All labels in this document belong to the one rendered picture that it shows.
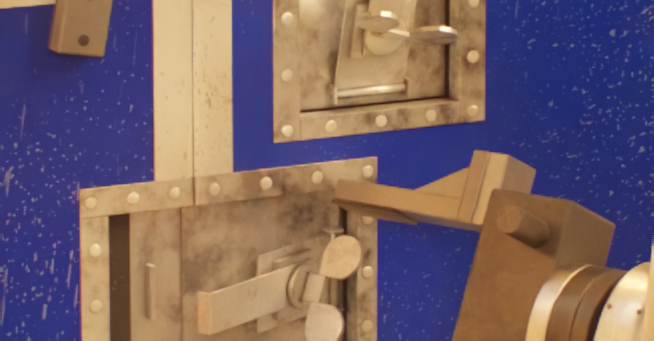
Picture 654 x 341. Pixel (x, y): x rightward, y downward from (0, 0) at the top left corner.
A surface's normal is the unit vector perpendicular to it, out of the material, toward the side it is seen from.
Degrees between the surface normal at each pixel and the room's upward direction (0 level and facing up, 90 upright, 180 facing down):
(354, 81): 106
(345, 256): 64
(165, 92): 90
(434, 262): 90
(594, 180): 90
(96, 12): 90
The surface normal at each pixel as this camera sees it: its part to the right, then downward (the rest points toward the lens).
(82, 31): 0.44, 0.20
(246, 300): 0.81, 0.13
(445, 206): -0.52, -0.27
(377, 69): 0.43, 0.46
